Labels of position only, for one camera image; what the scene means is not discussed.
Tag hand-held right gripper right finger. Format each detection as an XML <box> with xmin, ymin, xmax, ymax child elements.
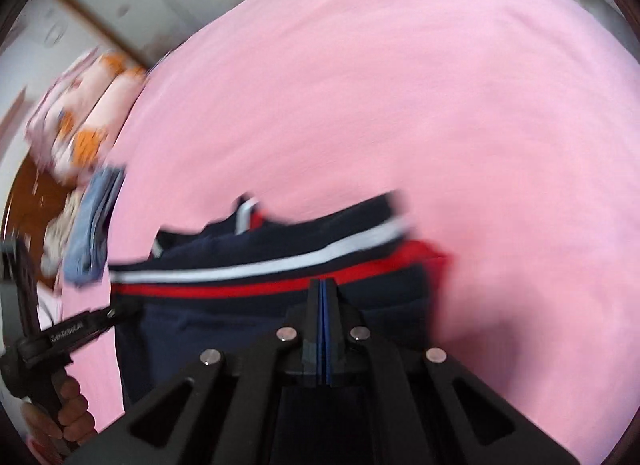
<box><xmin>324</xmin><ymin>280</ymin><xmax>581</xmax><ymax>465</ymax></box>

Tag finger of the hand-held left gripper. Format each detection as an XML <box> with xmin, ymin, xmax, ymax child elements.
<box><xmin>87</xmin><ymin>302</ymin><xmax>142</xmax><ymax>335</ymax></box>

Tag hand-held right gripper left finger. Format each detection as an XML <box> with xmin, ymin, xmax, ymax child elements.
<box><xmin>65</xmin><ymin>279</ymin><xmax>324</xmax><ymax>465</ymax></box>

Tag navy and red varsity jacket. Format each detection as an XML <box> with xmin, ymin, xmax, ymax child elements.
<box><xmin>107</xmin><ymin>190</ymin><xmax>451</xmax><ymax>426</ymax></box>

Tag person's left hand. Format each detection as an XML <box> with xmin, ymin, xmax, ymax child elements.
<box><xmin>21</xmin><ymin>376</ymin><xmax>98</xmax><ymax>447</ymax></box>

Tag folded blue jeans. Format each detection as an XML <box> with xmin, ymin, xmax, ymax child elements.
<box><xmin>62</xmin><ymin>165</ymin><xmax>126</xmax><ymax>288</ymax></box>

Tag crumpled white cloth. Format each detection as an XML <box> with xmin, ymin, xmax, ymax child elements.
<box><xmin>40</xmin><ymin>190</ymin><xmax>83</xmax><ymax>278</ymax></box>

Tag wooden headboard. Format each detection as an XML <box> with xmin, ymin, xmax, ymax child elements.
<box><xmin>5</xmin><ymin>155</ymin><xmax>76</xmax><ymax>296</ymax></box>

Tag pink cartoon bear quilt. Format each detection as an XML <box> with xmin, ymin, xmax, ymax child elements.
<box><xmin>25</xmin><ymin>48</ymin><xmax>151</xmax><ymax>183</ymax></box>

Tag pink plush blanket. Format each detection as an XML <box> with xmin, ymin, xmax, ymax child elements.
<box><xmin>55</xmin><ymin>0</ymin><xmax>640</xmax><ymax>446</ymax></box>

